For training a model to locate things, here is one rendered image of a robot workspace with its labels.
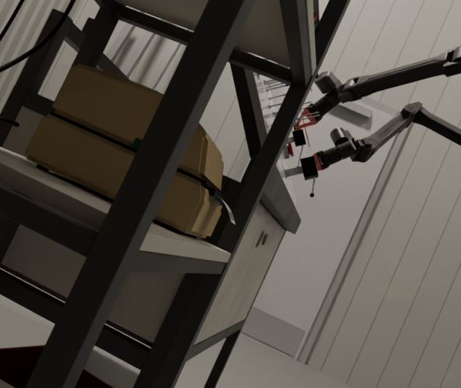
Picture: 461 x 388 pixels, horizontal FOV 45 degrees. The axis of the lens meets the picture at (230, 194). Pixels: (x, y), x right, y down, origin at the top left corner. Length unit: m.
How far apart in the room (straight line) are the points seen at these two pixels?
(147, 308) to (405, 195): 3.68
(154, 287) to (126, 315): 0.08
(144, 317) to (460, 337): 3.84
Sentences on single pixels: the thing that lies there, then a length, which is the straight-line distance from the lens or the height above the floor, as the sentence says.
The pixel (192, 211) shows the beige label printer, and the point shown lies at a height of 0.70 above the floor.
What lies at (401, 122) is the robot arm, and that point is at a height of 1.38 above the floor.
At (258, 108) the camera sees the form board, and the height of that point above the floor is 0.96.
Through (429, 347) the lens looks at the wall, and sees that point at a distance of 4.78.
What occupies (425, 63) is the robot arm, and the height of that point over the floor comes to 1.46.
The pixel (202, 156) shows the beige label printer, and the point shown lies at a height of 0.78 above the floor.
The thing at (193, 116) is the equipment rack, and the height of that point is 0.78.
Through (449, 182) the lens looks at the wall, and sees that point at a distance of 4.80.
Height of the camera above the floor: 0.70
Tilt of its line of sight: 4 degrees up
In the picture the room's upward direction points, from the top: 25 degrees clockwise
